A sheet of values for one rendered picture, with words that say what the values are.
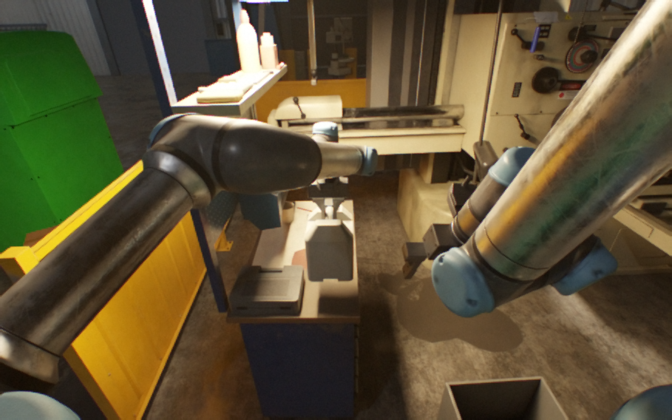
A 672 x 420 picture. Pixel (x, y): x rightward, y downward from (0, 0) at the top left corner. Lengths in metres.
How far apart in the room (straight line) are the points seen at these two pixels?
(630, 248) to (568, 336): 1.04
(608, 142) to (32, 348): 0.52
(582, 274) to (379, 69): 2.36
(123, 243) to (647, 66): 0.50
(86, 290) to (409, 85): 2.54
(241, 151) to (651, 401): 0.48
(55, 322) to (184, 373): 2.05
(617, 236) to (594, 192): 3.10
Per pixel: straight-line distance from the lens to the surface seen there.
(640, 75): 0.26
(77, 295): 0.46
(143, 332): 2.15
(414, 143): 2.47
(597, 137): 0.27
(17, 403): 0.38
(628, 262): 3.66
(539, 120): 2.45
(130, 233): 0.48
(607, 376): 2.75
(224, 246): 3.36
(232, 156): 0.49
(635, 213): 3.04
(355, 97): 4.49
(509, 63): 2.25
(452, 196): 0.61
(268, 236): 1.70
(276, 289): 1.29
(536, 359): 2.61
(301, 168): 0.51
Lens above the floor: 1.90
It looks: 30 degrees down
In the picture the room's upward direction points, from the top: 2 degrees counter-clockwise
